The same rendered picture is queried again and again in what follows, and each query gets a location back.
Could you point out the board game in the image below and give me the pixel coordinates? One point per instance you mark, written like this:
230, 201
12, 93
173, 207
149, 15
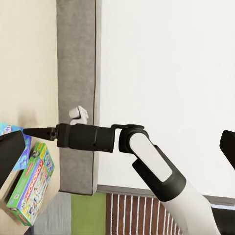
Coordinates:
24, 159
29, 192

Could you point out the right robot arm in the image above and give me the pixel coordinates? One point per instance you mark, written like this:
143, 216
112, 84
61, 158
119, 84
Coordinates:
190, 210

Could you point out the door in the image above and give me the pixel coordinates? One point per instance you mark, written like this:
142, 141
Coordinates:
112, 210

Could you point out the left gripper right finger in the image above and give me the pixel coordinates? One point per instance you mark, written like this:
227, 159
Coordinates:
227, 146

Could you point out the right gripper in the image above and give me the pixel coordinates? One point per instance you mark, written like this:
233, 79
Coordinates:
78, 136

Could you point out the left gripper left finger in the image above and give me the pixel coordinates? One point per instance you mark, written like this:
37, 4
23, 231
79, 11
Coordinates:
12, 145

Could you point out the bed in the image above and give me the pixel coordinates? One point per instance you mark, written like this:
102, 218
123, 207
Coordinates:
50, 63

